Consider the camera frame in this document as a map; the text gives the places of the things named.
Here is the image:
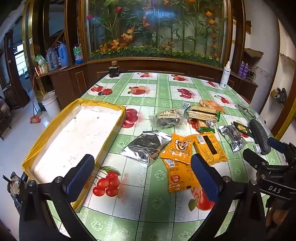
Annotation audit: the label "barred window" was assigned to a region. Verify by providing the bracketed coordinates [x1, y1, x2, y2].
[14, 44, 26, 77]

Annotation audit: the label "grey thermos flask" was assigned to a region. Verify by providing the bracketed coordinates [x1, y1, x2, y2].
[46, 47, 59, 70]

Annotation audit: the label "dark green gold packet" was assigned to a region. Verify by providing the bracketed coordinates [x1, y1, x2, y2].
[232, 121, 252, 135]

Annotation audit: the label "orange cracker packet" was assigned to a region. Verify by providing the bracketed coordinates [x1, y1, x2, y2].
[199, 99, 225, 114]

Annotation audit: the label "eyeglasses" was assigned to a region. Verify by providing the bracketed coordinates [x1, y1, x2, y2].
[235, 104, 260, 120]

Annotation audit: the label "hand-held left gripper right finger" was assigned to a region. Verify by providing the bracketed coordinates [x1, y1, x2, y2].
[191, 153, 273, 241]

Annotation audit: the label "orange packet with red label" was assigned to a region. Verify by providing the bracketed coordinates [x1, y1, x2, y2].
[162, 158, 201, 194]

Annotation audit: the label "fruit print tablecloth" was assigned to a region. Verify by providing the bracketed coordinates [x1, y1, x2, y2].
[46, 72, 281, 241]

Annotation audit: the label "artificial flower glass display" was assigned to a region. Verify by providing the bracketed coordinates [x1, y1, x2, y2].
[84, 0, 228, 67]

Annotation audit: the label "white tray with yellow tape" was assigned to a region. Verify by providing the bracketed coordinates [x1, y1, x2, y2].
[22, 98, 126, 212]

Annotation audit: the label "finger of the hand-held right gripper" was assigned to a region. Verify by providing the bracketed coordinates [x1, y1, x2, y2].
[243, 148, 287, 173]
[268, 137, 296, 160]

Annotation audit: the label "white plastic bucket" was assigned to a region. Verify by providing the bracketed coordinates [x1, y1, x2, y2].
[41, 90, 62, 114]

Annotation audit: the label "blue thermos flask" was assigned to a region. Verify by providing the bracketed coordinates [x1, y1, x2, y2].
[57, 42, 70, 67]

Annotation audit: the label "small crumpled silver packet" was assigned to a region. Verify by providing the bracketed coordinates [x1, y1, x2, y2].
[218, 125, 248, 154]

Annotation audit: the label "tangled cables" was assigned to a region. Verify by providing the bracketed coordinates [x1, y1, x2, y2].
[248, 67, 260, 81]

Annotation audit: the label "dark shoe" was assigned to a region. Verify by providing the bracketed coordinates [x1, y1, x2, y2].
[270, 88, 287, 103]

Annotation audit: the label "orange packet with face print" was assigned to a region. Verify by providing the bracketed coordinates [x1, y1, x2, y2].
[160, 133, 193, 164]

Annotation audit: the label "large silver foil packet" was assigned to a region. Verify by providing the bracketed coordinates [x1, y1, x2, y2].
[120, 130, 173, 164]

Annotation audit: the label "green and white bag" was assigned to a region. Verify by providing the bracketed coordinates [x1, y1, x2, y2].
[35, 54, 47, 67]

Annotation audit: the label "dark glass jar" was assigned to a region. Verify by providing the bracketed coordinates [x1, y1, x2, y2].
[108, 61, 119, 77]

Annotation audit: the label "clear bag of dark snack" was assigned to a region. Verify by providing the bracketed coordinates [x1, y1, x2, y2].
[149, 109, 186, 128]

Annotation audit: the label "white spray bottle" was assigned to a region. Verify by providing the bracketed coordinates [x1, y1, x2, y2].
[219, 61, 232, 89]

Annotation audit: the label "dark textured glasses case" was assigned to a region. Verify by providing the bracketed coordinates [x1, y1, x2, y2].
[248, 119, 271, 155]

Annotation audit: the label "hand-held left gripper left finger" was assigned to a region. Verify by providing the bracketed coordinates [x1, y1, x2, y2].
[18, 154, 95, 241]

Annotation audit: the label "orange packet with dark label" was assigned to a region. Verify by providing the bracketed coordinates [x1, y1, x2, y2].
[194, 132, 228, 165]

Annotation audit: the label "green-edged cracker packet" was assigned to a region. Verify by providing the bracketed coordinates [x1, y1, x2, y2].
[185, 105, 221, 122]
[190, 118, 216, 133]

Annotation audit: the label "red broom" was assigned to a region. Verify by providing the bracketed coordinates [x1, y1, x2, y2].
[24, 74, 43, 124]

